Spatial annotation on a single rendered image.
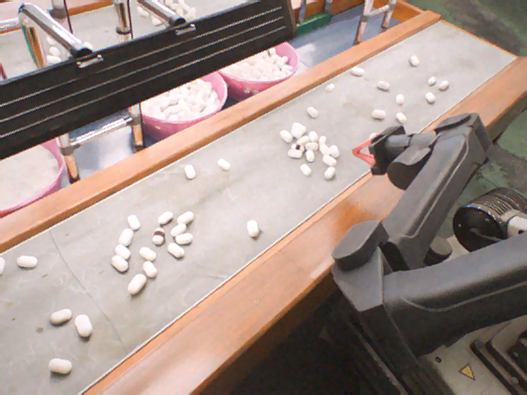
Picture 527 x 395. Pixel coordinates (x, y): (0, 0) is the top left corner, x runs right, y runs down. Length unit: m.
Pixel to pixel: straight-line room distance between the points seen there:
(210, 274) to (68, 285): 0.24
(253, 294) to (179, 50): 0.41
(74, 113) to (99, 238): 0.33
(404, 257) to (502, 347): 0.72
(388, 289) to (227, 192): 0.58
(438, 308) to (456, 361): 0.79
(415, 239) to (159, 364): 0.42
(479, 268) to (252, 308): 0.44
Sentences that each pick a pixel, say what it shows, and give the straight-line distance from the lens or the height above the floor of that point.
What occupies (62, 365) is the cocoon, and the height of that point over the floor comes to 0.76.
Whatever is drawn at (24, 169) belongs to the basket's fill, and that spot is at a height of 0.73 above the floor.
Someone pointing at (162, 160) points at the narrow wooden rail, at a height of 0.76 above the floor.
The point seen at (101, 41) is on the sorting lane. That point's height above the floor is 0.74.
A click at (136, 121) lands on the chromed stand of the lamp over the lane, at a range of 0.94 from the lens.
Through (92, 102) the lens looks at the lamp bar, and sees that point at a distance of 0.61.
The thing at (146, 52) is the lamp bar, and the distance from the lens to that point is 0.65.
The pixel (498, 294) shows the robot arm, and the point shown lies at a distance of 0.40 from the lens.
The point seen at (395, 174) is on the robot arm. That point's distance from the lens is 0.77.
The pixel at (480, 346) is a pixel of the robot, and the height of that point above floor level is 0.51.
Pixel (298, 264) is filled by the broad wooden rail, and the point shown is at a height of 0.76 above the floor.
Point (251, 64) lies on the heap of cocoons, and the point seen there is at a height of 0.73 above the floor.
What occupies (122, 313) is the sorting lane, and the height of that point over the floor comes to 0.74.
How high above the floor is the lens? 1.43
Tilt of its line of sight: 48 degrees down
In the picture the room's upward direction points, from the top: 11 degrees clockwise
